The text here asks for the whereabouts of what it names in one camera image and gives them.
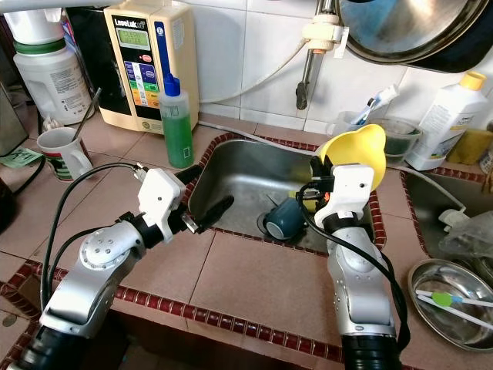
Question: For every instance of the blue-grey mug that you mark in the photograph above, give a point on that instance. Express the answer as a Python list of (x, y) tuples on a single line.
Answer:
[(293, 216)]

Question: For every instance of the yellow plastic bowl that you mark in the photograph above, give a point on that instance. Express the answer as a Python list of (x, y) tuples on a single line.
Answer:
[(358, 146)]

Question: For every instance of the white stick green end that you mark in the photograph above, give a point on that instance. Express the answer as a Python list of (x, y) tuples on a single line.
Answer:
[(441, 299)]

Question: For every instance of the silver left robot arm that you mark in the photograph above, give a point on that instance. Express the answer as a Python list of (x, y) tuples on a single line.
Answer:
[(100, 262)]

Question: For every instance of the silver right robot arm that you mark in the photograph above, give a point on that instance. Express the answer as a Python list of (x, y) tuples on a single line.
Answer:
[(358, 285)]

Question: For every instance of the bright yellow sponge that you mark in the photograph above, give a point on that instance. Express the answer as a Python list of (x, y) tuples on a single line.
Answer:
[(303, 200)]

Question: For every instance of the stainless steel sink basin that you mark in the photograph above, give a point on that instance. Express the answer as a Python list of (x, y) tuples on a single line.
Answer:
[(239, 173), (427, 200)]

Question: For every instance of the green dish soap bottle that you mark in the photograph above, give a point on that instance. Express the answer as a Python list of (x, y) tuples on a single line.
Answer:
[(177, 131)]

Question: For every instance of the clear toothbrush cup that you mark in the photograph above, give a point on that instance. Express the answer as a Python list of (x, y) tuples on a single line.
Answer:
[(340, 126)]

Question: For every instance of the clear tub with green scourer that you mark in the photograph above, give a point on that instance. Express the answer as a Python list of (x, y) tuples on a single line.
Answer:
[(404, 139)]

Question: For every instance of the cream water ionizer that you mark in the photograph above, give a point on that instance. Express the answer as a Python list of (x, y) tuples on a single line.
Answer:
[(185, 77)]

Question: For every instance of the steel spoon in mug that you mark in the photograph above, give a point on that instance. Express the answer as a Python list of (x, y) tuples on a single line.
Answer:
[(88, 114)]

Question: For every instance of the white printed mug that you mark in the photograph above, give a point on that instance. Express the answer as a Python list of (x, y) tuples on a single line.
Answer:
[(58, 158)]

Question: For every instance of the white bottle yellow cap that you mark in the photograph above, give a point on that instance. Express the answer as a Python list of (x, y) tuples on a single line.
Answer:
[(443, 123)]

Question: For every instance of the round steel plate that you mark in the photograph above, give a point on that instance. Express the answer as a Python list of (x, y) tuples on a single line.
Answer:
[(431, 271)]

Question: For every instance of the cream tap diverter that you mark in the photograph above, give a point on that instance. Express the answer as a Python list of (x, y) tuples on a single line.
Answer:
[(323, 35)]

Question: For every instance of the black kettle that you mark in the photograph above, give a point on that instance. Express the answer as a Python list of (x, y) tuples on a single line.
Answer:
[(6, 204)]

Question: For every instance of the green paper note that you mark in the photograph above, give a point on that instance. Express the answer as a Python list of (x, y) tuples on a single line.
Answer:
[(19, 158)]

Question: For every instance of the mustard yellow sponge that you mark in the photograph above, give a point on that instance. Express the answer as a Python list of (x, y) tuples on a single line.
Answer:
[(470, 146)]

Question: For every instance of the large white plastic jar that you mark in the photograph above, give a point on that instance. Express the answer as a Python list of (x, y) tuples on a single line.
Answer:
[(58, 85)]

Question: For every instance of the grey plastic container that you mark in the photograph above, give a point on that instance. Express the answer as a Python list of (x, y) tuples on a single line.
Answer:
[(11, 116)]

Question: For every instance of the hanging steel pan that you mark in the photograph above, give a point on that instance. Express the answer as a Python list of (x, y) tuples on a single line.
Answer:
[(408, 31)]

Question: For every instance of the dark blue tray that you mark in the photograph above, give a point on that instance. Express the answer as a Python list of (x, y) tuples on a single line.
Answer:
[(470, 58)]

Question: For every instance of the grey curved pipe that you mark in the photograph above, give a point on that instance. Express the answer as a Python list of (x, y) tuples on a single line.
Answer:
[(27, 5)]

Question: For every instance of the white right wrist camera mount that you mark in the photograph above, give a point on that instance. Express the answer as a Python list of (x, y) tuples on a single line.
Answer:
[(350, 185)]

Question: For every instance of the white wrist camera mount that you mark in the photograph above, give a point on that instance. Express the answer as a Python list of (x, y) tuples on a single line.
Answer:
[(162, 196), (350, 185)]

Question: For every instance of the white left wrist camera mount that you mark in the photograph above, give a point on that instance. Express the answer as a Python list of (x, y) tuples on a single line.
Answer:
[(162, 196)]

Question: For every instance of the steel wall tap spout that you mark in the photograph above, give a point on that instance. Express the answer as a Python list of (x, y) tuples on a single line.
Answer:
[(306, 77)]

